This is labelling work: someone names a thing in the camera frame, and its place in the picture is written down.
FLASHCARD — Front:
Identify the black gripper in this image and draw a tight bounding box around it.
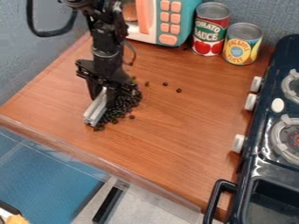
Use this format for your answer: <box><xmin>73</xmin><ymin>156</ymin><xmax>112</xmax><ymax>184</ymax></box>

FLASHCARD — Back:
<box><xmin>74</xmin><ymin>57</ymin><xmax>135</xmax><ymax>107</ymax></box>

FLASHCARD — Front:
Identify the silver metal bar tool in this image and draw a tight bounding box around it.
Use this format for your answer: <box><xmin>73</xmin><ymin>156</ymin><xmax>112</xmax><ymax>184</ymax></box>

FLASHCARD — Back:
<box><xmin>81</xmin><ymin>87</ymin><xmax>109</xmax><ymax>128</ymax></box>

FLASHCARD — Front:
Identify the pile of black bits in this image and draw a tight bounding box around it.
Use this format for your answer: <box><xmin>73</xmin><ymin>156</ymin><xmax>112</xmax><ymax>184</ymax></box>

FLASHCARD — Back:
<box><xmin>92</xmin><ymin>76</ymin><xmax>144</xmax><ymax>132</ymax></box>

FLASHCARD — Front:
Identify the toy microwave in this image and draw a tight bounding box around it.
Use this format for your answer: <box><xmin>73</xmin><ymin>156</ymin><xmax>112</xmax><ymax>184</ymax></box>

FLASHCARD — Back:
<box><xmin>120</xmin><ymin>0</ymin><xmax>204</xmax><ymax>48</ymax></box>

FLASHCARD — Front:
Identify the red tomato sauce can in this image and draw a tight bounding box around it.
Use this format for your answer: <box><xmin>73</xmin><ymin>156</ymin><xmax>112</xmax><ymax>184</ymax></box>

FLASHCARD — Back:
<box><xmin>190</xmin><ymin>2</ymin><xmax>233</xmax><ymax>57</ymax></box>

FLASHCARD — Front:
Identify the yellow pineapple can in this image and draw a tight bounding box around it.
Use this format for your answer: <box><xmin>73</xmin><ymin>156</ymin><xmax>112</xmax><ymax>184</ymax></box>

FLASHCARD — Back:
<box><xmin>221</xmin><ymin>22</ymin><xmax>264</xmax><ymax>67</ymax></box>

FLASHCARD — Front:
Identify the dark blue toy stove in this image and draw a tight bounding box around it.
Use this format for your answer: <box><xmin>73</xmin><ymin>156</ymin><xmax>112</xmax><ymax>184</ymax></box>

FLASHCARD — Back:
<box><xmin>202</xmin><ymin>33</ymin><xmax>299</xmax><ymax>224</ymax></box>

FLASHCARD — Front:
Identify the black cable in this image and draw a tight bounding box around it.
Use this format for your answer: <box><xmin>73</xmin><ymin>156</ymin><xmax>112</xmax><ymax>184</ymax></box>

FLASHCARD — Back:
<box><xmin>25</xmin><ymin>0</ymin><xmax>80</xmax><ymax>39</ymax></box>

